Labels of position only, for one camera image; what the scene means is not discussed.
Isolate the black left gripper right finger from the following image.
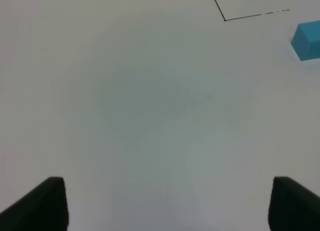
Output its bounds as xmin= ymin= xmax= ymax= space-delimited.
xmin=268 ymin=176 xmax=320 ymax=231

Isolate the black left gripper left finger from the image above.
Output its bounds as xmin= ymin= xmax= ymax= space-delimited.
xmin=0 ymin=176 xmax=69 ymax=231

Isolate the blue cube block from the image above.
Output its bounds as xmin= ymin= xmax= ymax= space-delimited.
xmin=290 ymin=20 xmax=320 ymax=61

